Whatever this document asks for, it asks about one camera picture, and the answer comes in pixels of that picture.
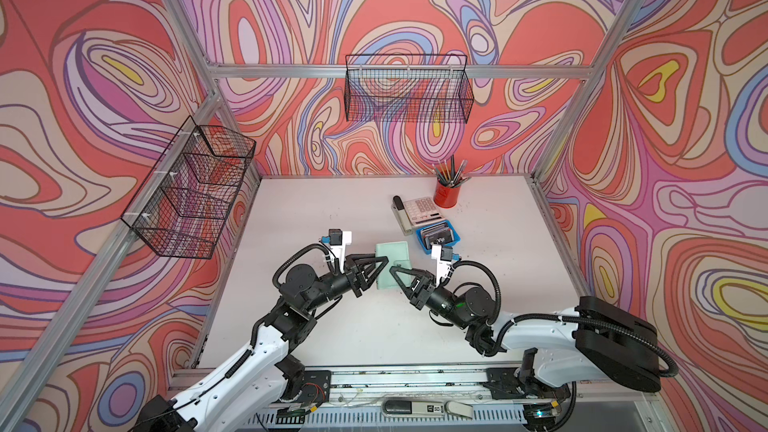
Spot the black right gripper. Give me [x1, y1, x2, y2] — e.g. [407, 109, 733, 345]
[391, 265, 472, 331]

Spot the beige stapler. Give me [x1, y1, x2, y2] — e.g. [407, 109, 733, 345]
[392, 195, 413, 236]

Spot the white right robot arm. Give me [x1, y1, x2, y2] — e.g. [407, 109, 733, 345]
[391, 260, 679, 393]

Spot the blue plastic card tray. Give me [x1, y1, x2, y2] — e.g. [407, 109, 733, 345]
[415, 220, 461, 255]

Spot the black wire basket left wall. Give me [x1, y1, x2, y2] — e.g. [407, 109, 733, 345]
[120, 117, 255, 260]

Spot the pink desk calculator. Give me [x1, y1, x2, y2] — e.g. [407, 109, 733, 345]
[403, 197, 444, 228]

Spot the grey handheld device on rail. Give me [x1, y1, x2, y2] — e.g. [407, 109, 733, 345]
[382, 398, 474, 419]

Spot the black wire basket back wall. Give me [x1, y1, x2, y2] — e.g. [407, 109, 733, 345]
[343, 53, 475, 124]

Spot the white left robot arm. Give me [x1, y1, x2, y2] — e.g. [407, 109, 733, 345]
[131, 242, 389, 431]

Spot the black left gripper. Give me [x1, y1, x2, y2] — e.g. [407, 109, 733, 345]
[301, 257, 387, 317]

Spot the mint green card holder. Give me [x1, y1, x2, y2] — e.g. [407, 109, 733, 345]
[375, 241, 411, 290]

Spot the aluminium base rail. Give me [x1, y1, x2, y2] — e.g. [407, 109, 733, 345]
[167, 359, 655, 432]

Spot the black vip card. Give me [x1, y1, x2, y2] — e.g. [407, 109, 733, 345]
[423, 229, 455, 253]

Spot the red metal pencil bucket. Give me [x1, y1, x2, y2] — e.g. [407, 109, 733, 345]
[433, 182, 461, 209]

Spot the black wire basket wall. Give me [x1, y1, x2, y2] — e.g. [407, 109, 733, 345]
[120, 117, 255, 260]
[343, 53, 475, 124]

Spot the stack of cards in tray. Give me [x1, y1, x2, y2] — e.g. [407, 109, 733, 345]
[419, 221, 455, 252]

